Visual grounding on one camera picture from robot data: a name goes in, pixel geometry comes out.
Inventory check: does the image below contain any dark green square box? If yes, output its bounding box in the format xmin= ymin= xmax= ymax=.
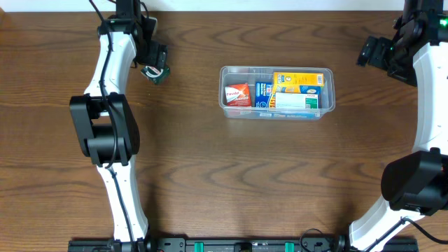
xmin=141 ymin=65 xmax=171 ymax=85

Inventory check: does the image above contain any yellow cough syrup box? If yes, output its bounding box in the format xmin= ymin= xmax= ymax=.
xmin=273 ymin=72 xmax=325 ymax=87

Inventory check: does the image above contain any white and green box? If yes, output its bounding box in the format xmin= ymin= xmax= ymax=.
xmin=274 ymin=92 xmax=319 ymax=109

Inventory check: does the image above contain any red Panadol box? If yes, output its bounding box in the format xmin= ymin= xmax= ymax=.
xmin=224 ymin=83 xmax=252 ymax=107

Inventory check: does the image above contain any clear plastic container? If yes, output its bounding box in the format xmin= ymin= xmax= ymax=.
xmin=218 ymin=66 xmax=335 ymax=120

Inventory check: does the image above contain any blue Kool Fever box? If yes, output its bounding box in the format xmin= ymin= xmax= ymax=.
xmin=249 ymin=82 xmax=326 ymax=120

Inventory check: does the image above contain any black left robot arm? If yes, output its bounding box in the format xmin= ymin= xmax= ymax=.
xmin=68 ymin=0 xmax=170 ymax=251

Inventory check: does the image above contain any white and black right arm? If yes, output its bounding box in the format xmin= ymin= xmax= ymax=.
xmin=332 ymin=0 xmax=447 ymax=251

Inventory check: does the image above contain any black mounting rail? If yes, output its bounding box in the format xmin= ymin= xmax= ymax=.
xmin=67 ymin=236 xmax=420 ymax=252

